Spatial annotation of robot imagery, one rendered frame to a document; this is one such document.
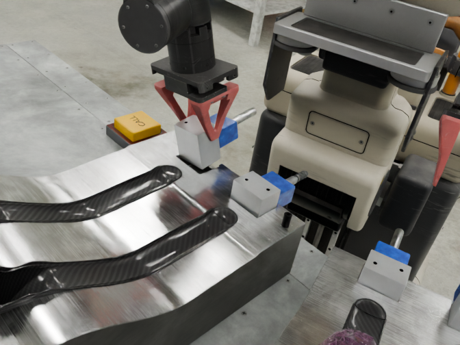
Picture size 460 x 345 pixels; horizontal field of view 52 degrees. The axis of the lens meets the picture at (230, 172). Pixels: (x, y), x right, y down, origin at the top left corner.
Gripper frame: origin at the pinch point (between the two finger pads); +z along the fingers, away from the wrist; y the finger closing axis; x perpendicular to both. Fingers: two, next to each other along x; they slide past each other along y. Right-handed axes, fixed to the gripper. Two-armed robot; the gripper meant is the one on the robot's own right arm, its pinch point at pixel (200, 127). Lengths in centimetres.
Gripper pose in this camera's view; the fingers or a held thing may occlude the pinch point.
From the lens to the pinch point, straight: 64.9
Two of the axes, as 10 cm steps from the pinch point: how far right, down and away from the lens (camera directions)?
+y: 6.9, 3.7, -6.2
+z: 0.7, 8.2, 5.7
